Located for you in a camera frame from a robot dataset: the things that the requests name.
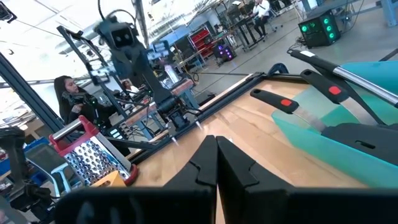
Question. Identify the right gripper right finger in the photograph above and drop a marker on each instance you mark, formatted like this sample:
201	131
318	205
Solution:
236	180

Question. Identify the yellow plastic bin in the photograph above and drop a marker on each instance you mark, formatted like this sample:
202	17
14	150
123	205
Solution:
112	181

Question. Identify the red-framed steel box grater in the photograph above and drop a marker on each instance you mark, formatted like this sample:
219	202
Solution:
90	158

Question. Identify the purple-lit black computer tower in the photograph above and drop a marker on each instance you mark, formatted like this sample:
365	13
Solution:
225	53

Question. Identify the black turner steel shaft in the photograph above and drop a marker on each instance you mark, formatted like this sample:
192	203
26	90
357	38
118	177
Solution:
357	77

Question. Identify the black wide slotted turner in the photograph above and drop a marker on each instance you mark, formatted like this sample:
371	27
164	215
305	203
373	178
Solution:
270	99

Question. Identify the person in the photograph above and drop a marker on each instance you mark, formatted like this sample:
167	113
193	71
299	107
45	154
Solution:
130	88
68	102
261	12

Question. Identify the green-lit black computer tower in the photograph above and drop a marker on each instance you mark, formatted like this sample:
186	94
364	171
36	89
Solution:
320	29

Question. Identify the grey office chair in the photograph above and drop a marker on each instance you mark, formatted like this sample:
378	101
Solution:
46	161

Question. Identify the red storage shelf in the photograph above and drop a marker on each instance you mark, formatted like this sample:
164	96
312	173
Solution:
202	39

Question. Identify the black tripod stand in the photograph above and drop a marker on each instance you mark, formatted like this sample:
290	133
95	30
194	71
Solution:
15	161

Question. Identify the black metal rig stand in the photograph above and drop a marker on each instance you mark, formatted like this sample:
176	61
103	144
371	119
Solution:
87	62

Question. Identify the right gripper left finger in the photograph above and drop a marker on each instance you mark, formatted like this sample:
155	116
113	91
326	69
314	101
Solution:
200	168

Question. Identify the black narrow slotted turner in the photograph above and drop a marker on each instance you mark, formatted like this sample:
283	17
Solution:
362	102

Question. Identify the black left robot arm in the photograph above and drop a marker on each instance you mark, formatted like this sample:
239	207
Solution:
130	59

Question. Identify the teal translucent plastic bin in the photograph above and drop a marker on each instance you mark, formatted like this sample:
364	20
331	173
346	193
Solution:
326	155

